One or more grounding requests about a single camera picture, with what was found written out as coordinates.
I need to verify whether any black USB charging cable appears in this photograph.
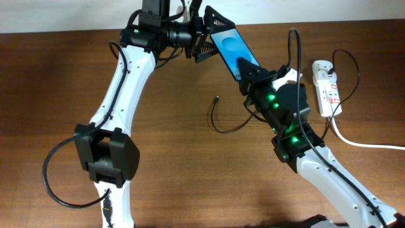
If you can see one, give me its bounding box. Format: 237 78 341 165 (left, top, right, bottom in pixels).
210 49 361 143

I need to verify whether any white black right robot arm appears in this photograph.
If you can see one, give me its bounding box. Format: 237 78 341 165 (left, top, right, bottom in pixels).
237 58 404 227

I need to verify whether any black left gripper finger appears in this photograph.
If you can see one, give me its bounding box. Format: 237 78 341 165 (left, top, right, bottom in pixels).
192 41 219 63
203 6 235 34

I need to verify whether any white power strip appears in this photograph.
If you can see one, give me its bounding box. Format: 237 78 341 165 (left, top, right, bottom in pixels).
312 60 342 117

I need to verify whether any white USB charger plug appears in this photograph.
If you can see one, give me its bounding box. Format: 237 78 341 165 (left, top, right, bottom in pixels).
313 70 337 86

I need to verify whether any blue Galaxy smartphone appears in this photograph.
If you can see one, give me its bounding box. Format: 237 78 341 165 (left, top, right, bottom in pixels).
210 28 259 82

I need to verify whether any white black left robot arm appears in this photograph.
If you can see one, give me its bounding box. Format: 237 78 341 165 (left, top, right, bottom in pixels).
73 0 235 227

